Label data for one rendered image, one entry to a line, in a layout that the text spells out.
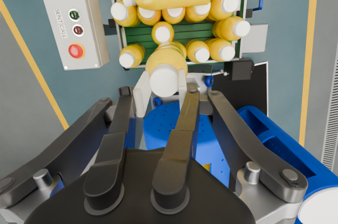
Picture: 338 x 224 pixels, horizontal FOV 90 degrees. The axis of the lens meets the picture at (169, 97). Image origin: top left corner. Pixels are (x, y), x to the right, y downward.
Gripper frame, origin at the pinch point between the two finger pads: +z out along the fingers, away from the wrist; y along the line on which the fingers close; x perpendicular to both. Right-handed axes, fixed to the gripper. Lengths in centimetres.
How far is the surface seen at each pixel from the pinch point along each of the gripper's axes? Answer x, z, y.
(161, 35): 3.9, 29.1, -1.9
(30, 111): -65, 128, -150
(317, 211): -81, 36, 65
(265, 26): 2, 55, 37
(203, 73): -11.6, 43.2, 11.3
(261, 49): -6, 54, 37
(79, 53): 1.3, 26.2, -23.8
